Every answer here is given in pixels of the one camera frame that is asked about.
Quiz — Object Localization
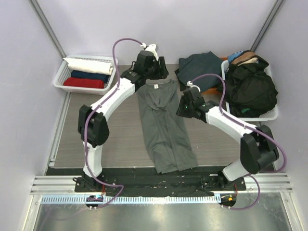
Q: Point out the grey t shirt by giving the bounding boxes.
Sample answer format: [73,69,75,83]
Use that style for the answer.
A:
[136,80,198,174]

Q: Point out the red rolled t shirt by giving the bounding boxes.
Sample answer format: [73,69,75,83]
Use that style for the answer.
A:
[63,77,104,89]

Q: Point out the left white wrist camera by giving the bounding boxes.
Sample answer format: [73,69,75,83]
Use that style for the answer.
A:
[141,43,158,61]

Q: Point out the slotted white cable duct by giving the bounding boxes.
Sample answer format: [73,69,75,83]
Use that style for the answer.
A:
[41,194,221,205]

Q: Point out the white rolled t shirt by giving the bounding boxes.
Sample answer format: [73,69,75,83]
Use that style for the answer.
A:
[63,58,113,75]

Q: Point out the blue and tan clothes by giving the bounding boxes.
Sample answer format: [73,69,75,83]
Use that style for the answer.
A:
[227,50,256,65]

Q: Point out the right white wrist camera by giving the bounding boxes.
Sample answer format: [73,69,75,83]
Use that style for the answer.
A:
[186,81,201,92]

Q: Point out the navy rolled t shirt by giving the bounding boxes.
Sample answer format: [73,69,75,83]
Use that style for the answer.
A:
[71,70,110,83]

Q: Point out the dark teal t shirt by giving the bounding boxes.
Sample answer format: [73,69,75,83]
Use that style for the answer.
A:
[175,51,223,92]

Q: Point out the right aluminium frame post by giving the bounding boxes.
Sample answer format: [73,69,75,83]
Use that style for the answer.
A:
[250,0,286,51]

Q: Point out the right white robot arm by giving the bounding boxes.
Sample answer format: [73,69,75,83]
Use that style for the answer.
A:
[176,87,279,190]

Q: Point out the black clothes pile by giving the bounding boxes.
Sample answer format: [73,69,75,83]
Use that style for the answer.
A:
[225,54,278,117]

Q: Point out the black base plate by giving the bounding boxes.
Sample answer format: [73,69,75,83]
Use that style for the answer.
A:
[46,166,261,197]

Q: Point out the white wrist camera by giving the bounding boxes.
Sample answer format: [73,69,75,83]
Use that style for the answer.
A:
[141,43,158,61]
[186,81,201,92]

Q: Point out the aluminium frame post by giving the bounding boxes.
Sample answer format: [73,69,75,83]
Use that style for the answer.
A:
[250,0,286,51]
[28,0,66,58]

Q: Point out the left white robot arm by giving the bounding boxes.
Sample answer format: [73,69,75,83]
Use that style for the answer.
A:
[73,50,169,193]

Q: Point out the white plastic basket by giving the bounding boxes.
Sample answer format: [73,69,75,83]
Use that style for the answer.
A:
[221,60,278,122]
[53,55,116,95]

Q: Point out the left aluminium frame post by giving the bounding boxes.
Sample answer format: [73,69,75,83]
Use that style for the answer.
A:
[28,0,66,58]

